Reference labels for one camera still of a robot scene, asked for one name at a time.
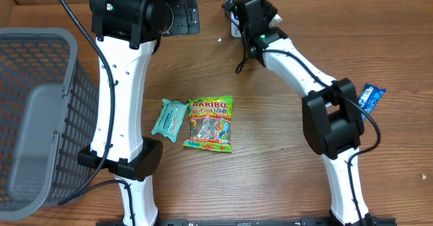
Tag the Haribo gummy candy bag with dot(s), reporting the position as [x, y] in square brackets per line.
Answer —
[210, 123]

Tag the teal wet wipes pack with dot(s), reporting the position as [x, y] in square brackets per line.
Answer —
[170, 119]

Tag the blue snack wrapper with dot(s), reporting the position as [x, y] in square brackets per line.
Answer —
[369, 97]

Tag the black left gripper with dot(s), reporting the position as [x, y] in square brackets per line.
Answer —
[187, 18]

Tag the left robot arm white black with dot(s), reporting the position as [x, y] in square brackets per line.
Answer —
[127, 34]

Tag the grey plastic basket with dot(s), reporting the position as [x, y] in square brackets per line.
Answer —
[48, 114]

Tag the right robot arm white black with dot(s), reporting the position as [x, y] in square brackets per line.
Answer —
[331, 119]

